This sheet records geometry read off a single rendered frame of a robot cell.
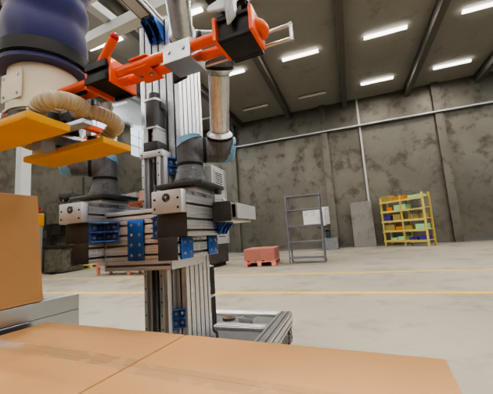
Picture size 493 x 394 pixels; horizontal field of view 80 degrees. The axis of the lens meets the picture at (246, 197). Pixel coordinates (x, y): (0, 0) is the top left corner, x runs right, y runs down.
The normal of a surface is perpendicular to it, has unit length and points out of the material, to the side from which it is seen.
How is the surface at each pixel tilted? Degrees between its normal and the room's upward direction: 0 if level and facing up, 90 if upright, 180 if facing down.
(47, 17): 75
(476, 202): 90
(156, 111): 90
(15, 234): 83
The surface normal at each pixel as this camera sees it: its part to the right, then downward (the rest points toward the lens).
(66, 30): 0.80, -0.25
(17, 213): 0.91, -0.23
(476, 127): -0.34, -0.11
